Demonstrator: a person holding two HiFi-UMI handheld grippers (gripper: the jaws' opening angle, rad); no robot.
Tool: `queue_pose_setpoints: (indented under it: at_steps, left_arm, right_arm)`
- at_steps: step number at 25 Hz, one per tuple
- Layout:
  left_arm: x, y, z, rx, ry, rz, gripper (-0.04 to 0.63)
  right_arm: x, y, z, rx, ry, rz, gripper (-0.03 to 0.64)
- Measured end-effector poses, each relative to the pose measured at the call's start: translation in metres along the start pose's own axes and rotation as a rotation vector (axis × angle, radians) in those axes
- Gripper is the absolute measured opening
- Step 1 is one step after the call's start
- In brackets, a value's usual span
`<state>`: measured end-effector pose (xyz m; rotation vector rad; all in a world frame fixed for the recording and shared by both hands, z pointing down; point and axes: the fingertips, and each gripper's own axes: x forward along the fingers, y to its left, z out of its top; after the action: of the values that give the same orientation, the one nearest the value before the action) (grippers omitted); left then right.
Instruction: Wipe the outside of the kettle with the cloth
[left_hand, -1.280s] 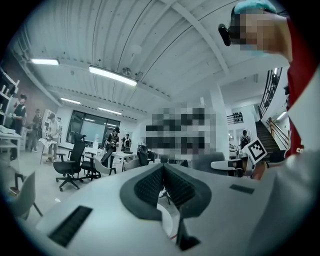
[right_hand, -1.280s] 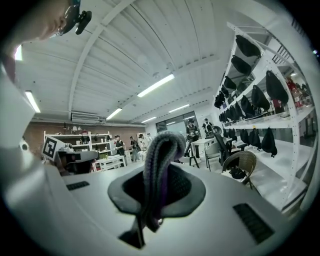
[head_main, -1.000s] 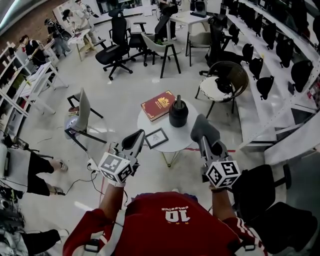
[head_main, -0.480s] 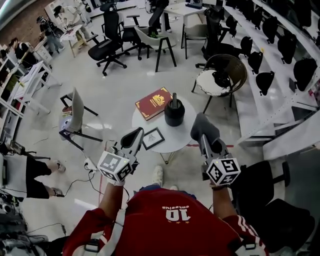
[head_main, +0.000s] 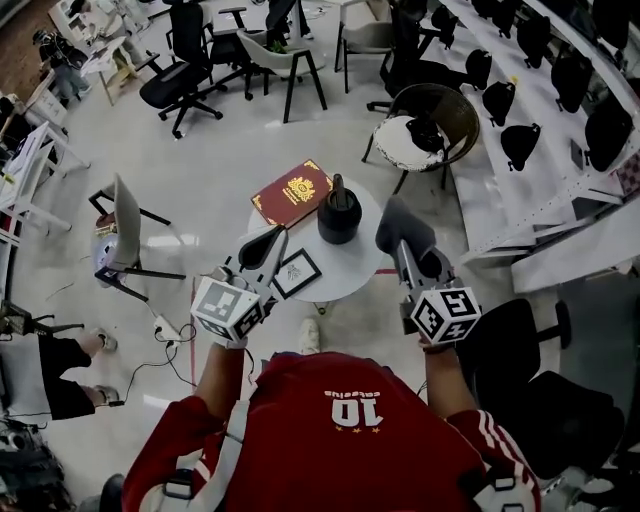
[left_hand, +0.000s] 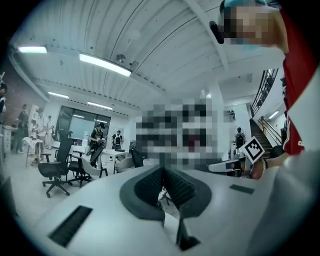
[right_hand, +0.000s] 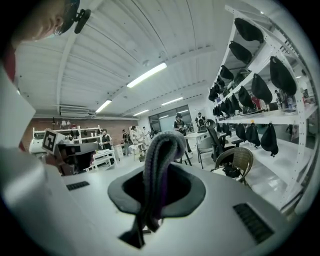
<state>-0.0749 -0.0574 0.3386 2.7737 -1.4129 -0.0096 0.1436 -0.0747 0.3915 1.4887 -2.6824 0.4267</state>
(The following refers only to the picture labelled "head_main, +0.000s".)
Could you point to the black picture frame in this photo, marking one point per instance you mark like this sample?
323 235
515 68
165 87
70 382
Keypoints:
300 272

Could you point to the row of black bags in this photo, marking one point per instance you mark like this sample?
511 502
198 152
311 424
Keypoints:
520 142

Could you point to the white wristband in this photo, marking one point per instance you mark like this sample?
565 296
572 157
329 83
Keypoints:
230 343

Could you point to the white desk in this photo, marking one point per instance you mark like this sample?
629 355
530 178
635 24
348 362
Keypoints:
30 150

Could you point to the grey fleece cloth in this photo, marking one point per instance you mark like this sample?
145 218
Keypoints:
400 225

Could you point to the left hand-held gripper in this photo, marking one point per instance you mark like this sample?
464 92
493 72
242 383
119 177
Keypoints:
225 305

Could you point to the person's right forearm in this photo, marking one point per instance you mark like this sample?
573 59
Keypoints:
445 380

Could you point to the white round seat cushion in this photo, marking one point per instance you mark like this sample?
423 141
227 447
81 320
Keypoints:
395 145

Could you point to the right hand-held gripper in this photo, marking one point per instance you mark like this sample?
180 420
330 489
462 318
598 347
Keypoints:
445 312

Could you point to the black kettle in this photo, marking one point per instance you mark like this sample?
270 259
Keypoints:
340 220

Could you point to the white power strip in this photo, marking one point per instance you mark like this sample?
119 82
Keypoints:
167 329

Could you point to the person's left forearm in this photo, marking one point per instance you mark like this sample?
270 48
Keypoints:
220 375

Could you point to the black mesh metal chair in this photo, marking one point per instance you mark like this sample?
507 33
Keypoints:
15 317

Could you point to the white purple bag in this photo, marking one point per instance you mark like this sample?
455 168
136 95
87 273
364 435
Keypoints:
105 255

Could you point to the black office chair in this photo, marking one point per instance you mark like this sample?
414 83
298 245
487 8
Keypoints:
505 335
175 80
415 55
227 47

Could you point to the stack of books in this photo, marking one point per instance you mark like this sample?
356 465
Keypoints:
106 227

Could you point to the brown wicker chair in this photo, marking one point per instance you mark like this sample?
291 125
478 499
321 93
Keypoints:
457 115

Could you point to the person's red jersey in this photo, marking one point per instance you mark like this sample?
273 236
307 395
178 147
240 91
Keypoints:
350 450

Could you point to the white shelf rack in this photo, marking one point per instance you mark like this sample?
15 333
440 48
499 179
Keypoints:
500 200

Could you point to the small wooden table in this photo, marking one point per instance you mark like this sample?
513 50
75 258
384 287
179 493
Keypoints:
107 55

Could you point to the grey shell chair black legs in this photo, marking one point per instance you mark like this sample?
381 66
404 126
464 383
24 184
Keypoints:
365 37
260 50
125 220

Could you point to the red book gold ornament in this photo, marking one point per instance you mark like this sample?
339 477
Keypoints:
292 195

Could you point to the black pouch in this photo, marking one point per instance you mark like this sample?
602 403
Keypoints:
425 135

